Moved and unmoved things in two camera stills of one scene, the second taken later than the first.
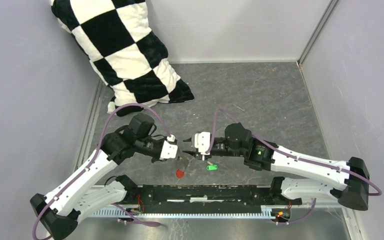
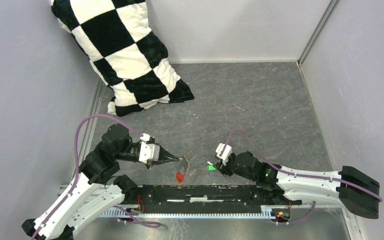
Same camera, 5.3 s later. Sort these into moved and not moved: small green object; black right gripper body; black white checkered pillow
Moved: black right gripper body
Not moved: black white checkered pillow; small green object
